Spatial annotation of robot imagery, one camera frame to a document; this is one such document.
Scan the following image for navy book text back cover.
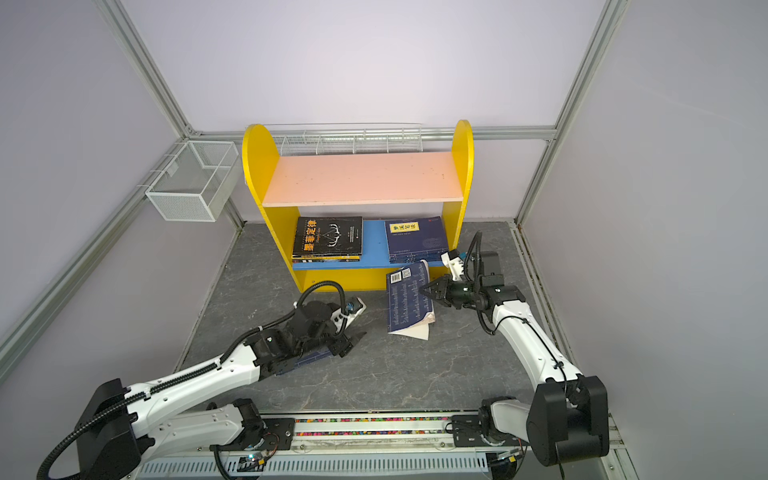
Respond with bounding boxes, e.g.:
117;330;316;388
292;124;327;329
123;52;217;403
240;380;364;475
386;260;435;341

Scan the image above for navy book yellow label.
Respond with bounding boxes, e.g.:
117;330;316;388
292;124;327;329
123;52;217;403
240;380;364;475
385;216;449;263

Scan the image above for black deer cover book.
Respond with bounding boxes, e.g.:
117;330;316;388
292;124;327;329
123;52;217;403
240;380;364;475
292;216;363;263

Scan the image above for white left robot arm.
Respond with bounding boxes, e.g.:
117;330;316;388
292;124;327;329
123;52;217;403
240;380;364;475
36;297;366;479

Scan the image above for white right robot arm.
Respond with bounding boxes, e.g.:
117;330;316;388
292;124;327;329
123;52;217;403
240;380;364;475
419;250;610;466

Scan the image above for yellow wooden bookshelf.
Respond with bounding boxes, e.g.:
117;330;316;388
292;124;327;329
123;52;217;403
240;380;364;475
242;120;475;291

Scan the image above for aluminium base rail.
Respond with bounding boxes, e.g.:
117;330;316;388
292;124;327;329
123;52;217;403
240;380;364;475
128;408;637;479

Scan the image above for white mesh wire basket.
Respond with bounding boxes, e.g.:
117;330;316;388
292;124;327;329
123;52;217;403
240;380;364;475
146;140;242;223

